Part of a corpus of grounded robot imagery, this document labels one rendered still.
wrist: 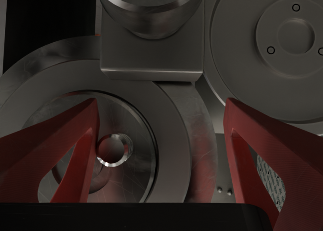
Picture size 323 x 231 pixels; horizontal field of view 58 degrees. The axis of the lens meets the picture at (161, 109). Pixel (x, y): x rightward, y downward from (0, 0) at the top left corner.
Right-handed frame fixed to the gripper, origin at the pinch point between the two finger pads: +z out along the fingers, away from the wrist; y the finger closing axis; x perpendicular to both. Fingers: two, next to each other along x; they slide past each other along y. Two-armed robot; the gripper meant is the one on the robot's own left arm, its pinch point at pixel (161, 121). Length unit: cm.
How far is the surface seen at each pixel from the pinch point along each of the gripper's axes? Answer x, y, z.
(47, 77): 0.5, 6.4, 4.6
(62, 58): 0.1, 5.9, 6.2
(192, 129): 3.4, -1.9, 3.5
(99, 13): 91, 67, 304
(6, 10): -2.1, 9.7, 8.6
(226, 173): 29.8, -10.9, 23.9
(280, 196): 19.1, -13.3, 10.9
